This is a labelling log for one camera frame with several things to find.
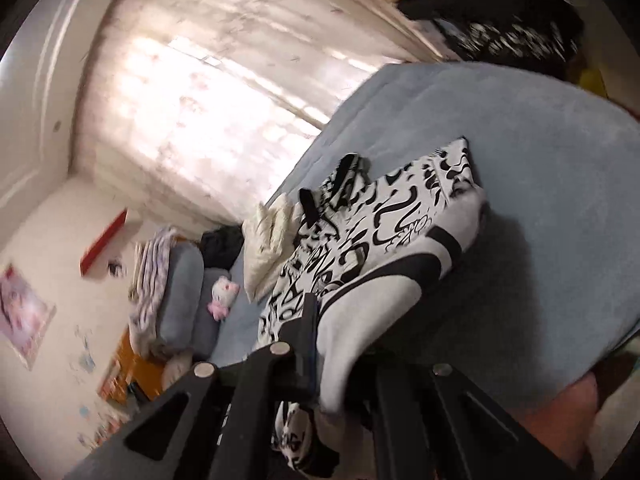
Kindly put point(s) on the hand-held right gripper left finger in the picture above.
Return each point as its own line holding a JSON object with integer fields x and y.
{"x": 305, "y": 360}

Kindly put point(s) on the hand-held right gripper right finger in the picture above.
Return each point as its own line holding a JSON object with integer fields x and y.
{"x": 405, "y": 410}

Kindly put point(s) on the black and white printed jacket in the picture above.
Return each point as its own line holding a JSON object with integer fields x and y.
{"x": 380, "y": 240}

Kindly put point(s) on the pink and white plush toy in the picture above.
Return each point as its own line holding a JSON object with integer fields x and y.
{"x": 222, "y": 295}

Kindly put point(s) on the cream puffer jacket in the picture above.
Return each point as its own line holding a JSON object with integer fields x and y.
{"x": 265, "y": 250}

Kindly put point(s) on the beige cloth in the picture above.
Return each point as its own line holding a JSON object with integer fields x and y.
{"x": 177, "y": 370}

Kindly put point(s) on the black garment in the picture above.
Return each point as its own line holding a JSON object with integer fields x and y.
{"x": 222, "y": 247}

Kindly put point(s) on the person's leg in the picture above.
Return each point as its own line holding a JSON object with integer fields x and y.
{"x": 565, "y": 420}

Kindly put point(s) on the wooden headboard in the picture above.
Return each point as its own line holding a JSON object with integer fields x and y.
{"x": 135, "y": 370}

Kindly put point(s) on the folded floral blanket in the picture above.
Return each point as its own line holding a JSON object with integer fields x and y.
{"x": 150, "y": 280}

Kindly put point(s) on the cluttered bedside shelf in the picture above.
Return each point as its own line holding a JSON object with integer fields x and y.
{"x": 107, "y": 410}

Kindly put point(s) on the blue bed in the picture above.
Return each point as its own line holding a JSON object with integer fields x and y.
{"x": 550, "y": 185}

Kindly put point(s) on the sheer floral curtain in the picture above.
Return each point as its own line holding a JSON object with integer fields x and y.
{"x": 200, "y": 85}

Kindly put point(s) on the wooden shelf unit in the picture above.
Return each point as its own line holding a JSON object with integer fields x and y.
{"x": 422, "y": 35}

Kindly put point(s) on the dark printed garment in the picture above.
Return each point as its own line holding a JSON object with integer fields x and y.
{"x": 500, "y": 37}

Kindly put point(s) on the black face wall sticker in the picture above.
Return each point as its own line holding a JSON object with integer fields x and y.
{"x": 116, "y": 266}

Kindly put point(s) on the cluster of small wall stickers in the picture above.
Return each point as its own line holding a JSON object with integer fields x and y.
{"x": 87, "y": 355}

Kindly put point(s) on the red wall shelf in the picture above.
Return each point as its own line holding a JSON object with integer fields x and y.
{"x": 102, "y": 242}

